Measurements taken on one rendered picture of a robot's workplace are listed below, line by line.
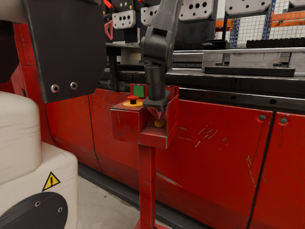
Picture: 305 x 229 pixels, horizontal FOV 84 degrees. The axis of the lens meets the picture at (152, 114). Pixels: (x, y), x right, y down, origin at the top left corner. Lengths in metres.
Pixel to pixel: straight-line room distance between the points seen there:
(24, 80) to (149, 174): 1.25
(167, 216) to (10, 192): 1.00
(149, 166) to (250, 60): 0.57
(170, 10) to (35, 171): 0.43
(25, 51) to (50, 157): 1.42
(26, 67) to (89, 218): 1.17
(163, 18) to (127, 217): 1.10
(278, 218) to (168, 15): 0.81
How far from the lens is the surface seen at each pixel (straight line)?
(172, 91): 0.64
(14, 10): 0.23
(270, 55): 0.80
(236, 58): 0.81
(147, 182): 0.72
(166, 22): 0.48
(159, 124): 0.60
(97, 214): 1.30
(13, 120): 0.23
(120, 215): 1.26
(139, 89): 0.69
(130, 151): 1.03
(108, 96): 1.02
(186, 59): 1.13
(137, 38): 1.03
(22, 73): 1.63
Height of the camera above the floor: 0.93
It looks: 18 degrees down
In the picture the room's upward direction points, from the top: straight up
